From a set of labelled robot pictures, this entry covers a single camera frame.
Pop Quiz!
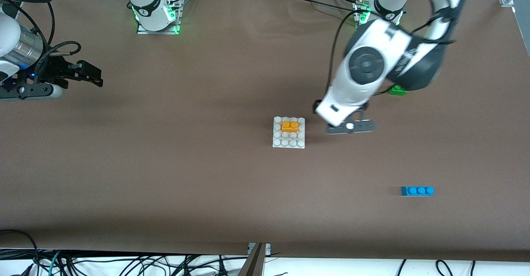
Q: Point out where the white studded base plate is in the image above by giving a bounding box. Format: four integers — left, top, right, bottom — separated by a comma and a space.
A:
272, 117, 306, 149

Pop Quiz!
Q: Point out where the blue three-stud block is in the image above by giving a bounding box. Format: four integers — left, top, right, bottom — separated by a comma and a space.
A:
401, 186, 435, 197

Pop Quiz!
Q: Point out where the brown table cover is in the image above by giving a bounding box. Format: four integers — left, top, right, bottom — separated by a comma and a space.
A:
0, 0, 530, 262

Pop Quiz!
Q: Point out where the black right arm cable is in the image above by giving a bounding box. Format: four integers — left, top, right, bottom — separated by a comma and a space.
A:
0, 0, 82, 78

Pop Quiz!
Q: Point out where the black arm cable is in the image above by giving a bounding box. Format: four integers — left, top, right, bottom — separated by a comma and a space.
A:
329, 9, 456, 98
0, 0, 82, 78

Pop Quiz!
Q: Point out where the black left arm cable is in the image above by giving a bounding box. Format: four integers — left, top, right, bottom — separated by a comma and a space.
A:
329, 9, 456, 98

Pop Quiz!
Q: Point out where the long black base cable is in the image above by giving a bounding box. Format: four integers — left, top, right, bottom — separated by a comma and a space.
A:
290, 0, 369, 15

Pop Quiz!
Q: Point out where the silver metal table bracket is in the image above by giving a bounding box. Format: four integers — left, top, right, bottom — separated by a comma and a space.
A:
247, 243, 272, 255

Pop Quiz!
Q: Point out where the black looped floor cable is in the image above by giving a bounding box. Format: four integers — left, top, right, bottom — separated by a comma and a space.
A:
0, 229, 40, 276
436, 260, 455, 276

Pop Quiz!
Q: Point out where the dark metal support post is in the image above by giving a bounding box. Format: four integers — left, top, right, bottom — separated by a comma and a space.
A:
236, 243, 266, 276

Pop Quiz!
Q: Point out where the teal floor cable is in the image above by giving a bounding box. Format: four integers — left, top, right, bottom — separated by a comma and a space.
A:
39, 250, 63, 276

